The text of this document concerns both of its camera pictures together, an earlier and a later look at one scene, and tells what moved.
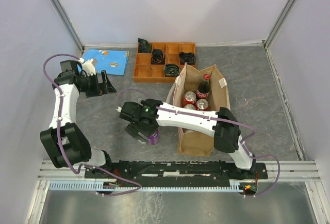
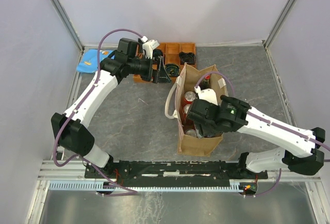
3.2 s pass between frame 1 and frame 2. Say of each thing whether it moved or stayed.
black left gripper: moved
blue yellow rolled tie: stayed
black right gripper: moved
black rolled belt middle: stayed
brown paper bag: stayed
